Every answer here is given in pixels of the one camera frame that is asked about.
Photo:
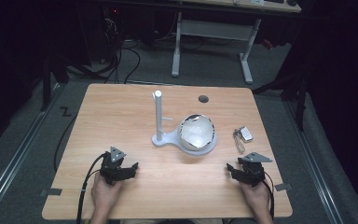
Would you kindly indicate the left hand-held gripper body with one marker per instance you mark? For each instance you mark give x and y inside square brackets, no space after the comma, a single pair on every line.
[112,169]

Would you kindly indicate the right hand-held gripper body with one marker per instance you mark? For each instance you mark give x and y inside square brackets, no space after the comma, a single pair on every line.
[253,171]

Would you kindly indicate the person's left hand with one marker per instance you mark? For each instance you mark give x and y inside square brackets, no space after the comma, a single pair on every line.
[104,196]

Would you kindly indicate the person's right hand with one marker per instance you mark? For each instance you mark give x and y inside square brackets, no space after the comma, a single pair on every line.
[256,199]

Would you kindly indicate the grey tape piece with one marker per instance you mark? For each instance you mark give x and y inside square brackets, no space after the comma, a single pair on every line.
[52,192]
[283,186]

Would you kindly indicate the silver car key with keyring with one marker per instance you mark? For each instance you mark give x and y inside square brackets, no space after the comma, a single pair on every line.
[245,133]

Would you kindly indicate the white round bowl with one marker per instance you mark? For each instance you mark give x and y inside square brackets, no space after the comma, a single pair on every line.
[197,132]

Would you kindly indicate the white stand with pole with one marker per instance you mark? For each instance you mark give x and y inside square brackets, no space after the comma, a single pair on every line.
[158,118]

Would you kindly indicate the black table grommet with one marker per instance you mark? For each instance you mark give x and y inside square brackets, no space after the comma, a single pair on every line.
[203,99]

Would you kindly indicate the black metal stand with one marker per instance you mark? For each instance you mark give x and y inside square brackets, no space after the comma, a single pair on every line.
[296,99]
[48,81]

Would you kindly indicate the white-framed wooden desk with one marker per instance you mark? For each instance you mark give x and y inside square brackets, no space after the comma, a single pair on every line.
[214,29]

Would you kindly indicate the metal floor rail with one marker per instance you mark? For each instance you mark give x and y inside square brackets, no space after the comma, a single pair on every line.
[15,161]
[313,161]

